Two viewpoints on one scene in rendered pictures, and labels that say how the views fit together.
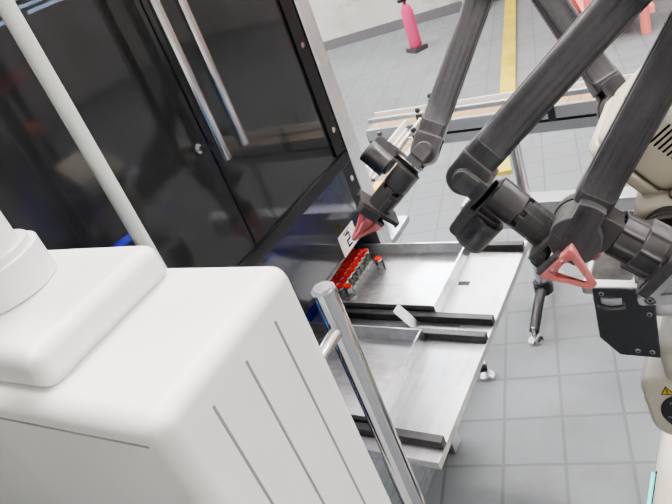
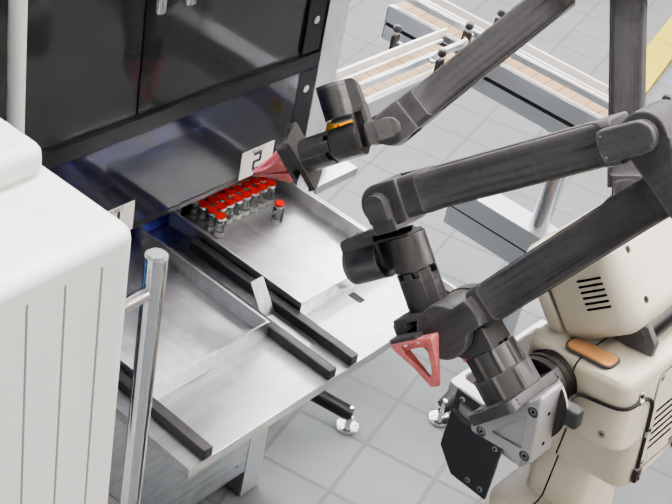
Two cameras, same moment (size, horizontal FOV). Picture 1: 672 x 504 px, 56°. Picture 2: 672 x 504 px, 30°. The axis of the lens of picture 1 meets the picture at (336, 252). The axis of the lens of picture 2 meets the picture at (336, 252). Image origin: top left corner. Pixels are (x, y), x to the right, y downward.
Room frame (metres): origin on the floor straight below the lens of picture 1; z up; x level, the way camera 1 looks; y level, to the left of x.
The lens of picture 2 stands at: (-0.53, -0.08, 2.28)
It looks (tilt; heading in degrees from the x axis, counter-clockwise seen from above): 36 degrees down; 356
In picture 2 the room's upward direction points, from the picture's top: 12 degrees clockwise
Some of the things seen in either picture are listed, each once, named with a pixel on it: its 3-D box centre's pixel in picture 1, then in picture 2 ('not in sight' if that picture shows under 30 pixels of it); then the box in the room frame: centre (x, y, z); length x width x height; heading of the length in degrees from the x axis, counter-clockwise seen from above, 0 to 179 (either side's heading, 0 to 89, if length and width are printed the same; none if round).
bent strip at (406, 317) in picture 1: (425, 318); (282, 312); (1.14, -0.13, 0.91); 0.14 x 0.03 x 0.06; 50
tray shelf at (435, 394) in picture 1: (394, 329); (241, 302); (1.20, -0.06, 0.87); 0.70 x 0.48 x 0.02; 141
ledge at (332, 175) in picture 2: (381, 230); (312, 165); (1.69, -0.15, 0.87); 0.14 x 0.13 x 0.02; 51
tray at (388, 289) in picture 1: (392, 276); (281, 236); (1.38, -0.11, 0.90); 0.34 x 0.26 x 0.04; 51
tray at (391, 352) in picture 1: (335, 368); (144, 306); (1.11, 0.10, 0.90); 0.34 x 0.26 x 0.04; 51
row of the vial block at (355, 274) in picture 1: (355, 274); (241, 205); (1.45, -0.03, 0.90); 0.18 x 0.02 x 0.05; 141
